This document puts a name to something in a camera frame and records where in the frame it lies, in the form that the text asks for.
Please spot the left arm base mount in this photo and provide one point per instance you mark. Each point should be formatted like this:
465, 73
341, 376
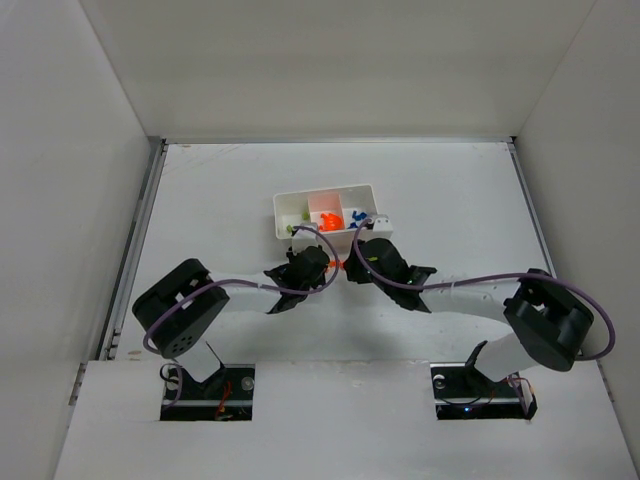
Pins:
225, 396

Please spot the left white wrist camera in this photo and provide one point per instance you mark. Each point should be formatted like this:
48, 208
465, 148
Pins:
302, 238

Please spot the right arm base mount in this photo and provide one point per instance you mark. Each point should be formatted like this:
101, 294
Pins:
461, 392

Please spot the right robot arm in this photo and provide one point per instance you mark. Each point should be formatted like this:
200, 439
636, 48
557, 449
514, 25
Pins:
548, 323

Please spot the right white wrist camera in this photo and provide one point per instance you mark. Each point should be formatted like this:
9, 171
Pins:
380, 226

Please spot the white divided plastic container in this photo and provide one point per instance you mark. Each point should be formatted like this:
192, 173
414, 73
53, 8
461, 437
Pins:
289, 207

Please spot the blue half-round lego piece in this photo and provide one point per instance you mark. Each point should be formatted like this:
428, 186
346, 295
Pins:
357, 218

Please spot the orange dome lego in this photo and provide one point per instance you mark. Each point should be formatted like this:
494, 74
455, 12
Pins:
331, 222

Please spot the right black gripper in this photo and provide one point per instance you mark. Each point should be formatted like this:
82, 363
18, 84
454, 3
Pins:
355, 267

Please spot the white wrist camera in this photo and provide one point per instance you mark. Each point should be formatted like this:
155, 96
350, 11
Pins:
302, 238
380, 226

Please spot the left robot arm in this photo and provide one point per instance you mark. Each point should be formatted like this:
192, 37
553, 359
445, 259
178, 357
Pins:
176, 312

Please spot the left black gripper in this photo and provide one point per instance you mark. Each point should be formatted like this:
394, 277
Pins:
318, 264

